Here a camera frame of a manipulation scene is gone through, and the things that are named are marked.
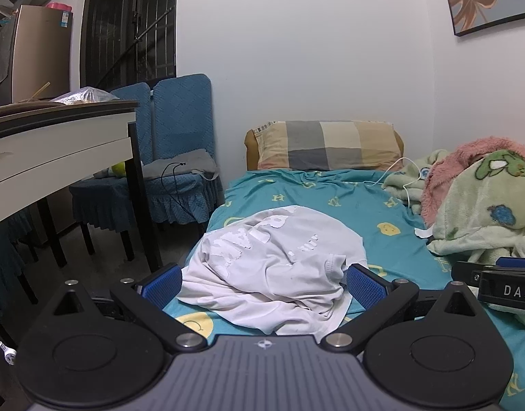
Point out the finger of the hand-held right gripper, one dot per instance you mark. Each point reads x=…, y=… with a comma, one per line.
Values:
x=517, y=262
x=502, y=289

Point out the checked beige grey pillow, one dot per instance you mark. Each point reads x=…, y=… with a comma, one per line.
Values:
x=322, y=145

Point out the yellow-green plush toy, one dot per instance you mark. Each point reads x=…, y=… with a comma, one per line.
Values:
x=119, y=170

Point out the white table with black legs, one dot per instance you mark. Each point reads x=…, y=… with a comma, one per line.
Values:
x=52, y=145

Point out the green pink fleece blanket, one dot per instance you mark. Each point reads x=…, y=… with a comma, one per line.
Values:
x=472, y=205

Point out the pink lidded container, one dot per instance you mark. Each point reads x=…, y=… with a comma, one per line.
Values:
x=59, y=6

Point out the teal printed bed sheet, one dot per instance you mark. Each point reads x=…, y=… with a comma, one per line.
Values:
x=331, y=197

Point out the white printed t-shirt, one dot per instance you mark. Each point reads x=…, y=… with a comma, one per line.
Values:
x=266, y=257

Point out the grey cloth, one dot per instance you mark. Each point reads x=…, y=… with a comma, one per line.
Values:
x=189, y=165

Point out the beige fridge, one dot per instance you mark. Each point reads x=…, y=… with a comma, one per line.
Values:
x=39, y=51

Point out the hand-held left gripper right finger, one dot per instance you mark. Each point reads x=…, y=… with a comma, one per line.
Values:
x=365, y=286

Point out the clear plastic bag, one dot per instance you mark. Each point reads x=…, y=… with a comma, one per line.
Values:
x=84, y=95

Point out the dark window grille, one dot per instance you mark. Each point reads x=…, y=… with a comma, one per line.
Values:
x=125, y=30

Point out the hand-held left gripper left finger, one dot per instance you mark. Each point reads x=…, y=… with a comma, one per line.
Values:
x=162, y=286

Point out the white power plug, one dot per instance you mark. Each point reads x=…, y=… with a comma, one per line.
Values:
x=7, y=353

